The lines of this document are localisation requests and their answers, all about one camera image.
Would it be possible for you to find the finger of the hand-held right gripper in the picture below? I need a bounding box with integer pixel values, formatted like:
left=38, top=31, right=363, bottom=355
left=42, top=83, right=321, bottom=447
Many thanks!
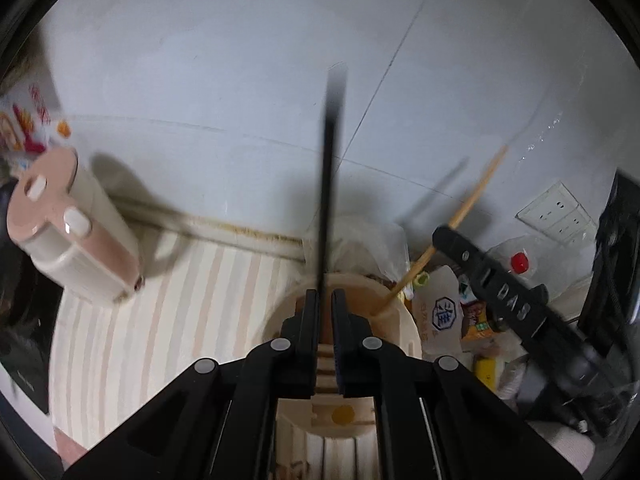
left=431, top=225, right=592, bottom=362

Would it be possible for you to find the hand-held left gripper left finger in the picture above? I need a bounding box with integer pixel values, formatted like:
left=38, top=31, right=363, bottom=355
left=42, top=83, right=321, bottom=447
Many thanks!
left=62, top=289, right=321, bottom=480

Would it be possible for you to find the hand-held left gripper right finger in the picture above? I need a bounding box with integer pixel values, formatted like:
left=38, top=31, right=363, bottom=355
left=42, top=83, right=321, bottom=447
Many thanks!
left=331, top=289, right=583, bottom=480

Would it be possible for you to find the light wooden chopstick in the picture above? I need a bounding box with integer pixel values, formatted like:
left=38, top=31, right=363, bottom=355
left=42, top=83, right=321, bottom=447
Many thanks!
left=370, top=145, right=510, bottom=317

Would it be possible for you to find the beige ribbed utensil holder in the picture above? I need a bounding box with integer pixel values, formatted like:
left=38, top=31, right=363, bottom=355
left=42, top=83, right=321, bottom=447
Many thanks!
left=260, top=271, right=426, bottom=480

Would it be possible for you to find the black chopstick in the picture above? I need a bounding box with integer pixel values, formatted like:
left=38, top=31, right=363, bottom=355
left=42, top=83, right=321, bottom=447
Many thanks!
left=316, top=61, right=349, bottom=293

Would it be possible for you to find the orange seasoning packet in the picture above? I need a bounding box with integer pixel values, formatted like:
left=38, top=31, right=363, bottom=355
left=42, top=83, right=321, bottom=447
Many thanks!
left=460, top=300, right=506, bottom=356

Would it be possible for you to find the white packet with blue hexagon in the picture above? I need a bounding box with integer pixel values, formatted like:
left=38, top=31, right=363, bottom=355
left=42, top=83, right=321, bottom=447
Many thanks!
left=412, top=265, right=468, bottom=361

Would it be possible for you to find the clear plastic bin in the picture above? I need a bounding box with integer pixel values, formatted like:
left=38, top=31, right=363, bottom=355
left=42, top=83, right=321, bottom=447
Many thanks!
left=485, top=237, right=598, bottom=326

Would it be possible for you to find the small clear plastic bag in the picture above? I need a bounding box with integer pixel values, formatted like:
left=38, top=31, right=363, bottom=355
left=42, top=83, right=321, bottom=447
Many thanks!
left=305, top=215, right=413, bottom=283

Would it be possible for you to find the yellow seasoning packet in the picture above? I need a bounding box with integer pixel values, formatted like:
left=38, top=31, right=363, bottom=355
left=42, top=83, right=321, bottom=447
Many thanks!
left=472, top=355, right=507, bottom=393

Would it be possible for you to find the striped table mat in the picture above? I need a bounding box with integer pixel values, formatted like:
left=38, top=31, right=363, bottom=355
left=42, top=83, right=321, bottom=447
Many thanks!
left=47, top=230, right=311, bottom=453

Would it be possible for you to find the pink and cream kettle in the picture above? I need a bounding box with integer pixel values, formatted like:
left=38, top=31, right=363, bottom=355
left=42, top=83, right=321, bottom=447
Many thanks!
left=6, top=147, right=146, bottom=303

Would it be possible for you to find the black pan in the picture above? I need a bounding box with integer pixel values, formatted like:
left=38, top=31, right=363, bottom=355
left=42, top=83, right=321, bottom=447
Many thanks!
left=0, top=180, right=63, bottom=413

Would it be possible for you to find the colourful printed carton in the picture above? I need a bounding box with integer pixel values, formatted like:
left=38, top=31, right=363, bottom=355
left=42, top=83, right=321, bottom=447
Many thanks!
left=0, top=80, right=71, bottom=176

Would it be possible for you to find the white wall socket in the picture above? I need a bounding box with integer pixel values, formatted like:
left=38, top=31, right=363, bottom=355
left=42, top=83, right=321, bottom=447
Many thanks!
left=560, top=209, right=599, bottom=247
left=516, top=181, right=586, bottom=235

